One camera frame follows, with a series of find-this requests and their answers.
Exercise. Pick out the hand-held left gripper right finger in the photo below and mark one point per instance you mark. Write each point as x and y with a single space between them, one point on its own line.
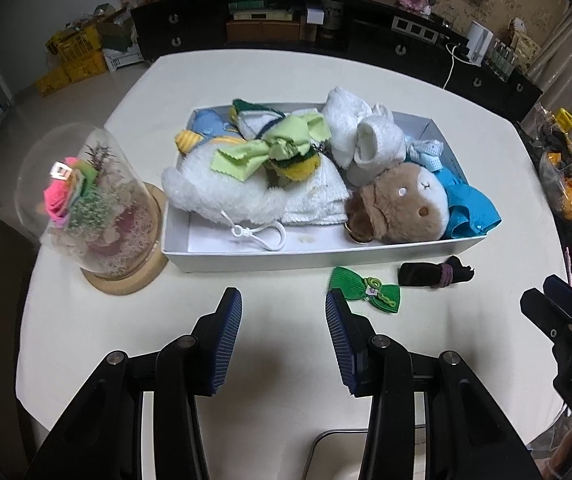
341 342

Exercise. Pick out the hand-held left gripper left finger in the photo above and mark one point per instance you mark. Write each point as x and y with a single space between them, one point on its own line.
225 340

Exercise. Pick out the green bow hair clip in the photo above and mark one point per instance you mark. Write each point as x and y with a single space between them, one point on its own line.
346 282

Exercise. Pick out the white cardboard box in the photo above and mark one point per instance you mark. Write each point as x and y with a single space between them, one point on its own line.
316 260

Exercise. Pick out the black cloth purple band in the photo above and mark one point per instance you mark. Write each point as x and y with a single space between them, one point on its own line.
416 274

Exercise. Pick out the turquoise blue cloth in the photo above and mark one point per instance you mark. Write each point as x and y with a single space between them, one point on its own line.
471 205

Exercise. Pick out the brown plush bear white outfit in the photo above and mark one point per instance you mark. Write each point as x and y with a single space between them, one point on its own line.
396 210

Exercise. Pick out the white towel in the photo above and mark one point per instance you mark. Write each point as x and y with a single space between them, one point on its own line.
316 200

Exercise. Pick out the white plush bear blue overalls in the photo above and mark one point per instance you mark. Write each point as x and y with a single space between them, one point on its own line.
215 190

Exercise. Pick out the light blue lace ribbon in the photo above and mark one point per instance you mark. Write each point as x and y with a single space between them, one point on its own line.
426 152

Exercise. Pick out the light green cloth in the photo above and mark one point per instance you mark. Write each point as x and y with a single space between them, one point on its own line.
286 135

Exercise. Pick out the yellow plastic toy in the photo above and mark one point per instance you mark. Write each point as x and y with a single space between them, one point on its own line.
565 121

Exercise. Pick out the glass dome with rainbow rose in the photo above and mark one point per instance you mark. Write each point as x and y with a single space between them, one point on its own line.
80 210

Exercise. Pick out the set of glass bottles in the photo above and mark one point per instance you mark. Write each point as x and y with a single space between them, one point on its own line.
502 60

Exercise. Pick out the white appliance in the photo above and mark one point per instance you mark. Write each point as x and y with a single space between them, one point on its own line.
479 42

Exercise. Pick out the beige plush doll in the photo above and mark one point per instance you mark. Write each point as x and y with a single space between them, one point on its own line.
518 29

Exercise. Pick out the white plastic basket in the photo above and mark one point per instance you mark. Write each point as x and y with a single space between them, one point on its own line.
124 61

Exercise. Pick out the yellow plastic crate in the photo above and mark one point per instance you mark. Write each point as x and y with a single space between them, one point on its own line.
80 45
85 66
53 83

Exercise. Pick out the brown box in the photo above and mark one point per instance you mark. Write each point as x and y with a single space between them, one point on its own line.
263 31

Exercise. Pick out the black television cabinet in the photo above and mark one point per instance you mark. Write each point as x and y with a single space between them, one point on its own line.
190 25

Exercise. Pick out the dark jar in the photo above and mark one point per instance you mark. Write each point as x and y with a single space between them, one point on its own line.
332 17

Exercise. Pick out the small white box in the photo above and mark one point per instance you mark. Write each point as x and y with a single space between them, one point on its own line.
315 16

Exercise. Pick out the green flat device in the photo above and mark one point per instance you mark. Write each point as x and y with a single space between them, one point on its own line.
261 11

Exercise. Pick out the silver switch panel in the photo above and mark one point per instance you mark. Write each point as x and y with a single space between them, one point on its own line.
414 28

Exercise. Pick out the small white camera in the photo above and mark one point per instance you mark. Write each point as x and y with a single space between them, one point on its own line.
431 4

